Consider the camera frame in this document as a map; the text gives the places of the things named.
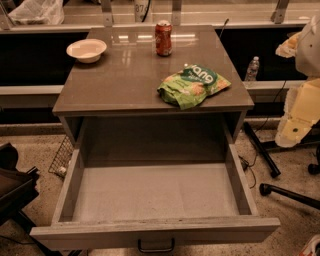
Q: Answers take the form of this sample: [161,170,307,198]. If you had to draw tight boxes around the black chair base legs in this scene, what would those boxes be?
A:
[242,121,320,211]

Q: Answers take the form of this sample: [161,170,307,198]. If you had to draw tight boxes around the red coke can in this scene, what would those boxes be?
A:
[155,20,172,56]

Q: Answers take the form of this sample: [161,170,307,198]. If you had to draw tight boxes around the grey cabinet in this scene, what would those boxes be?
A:
[53,26,253,167]

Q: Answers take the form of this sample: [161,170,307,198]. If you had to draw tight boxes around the clear water bottle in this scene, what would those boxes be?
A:
[245,56,260,81]

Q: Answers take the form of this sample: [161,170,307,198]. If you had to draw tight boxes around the black chair on left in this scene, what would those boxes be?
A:
[0,143,39,224]

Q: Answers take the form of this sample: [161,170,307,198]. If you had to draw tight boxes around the white plastic bag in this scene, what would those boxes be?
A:
[9,0,64,25]

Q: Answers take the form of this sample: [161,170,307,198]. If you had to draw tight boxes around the white bowl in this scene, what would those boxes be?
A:
[66,39,107,64]

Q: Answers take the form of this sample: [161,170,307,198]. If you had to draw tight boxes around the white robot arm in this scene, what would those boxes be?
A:
[275,15,320,148]

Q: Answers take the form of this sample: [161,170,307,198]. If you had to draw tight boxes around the black cable on floor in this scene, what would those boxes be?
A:
[238,79,288,190]

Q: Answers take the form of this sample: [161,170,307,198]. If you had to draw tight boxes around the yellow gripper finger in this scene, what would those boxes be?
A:
[275,32,300,58]
[275,78,320,148]

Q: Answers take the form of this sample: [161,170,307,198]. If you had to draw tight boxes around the wire mesh basket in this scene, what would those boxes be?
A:
[48,136,73,178]

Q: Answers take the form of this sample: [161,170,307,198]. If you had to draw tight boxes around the green chip bag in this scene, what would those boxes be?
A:
[157,64,231,110]

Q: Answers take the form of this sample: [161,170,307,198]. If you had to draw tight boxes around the black drawer handle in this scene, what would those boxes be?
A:
[137,238,176,254]

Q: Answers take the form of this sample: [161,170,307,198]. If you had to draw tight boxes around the open grey top drawer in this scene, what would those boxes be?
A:
[31,145,280,250]

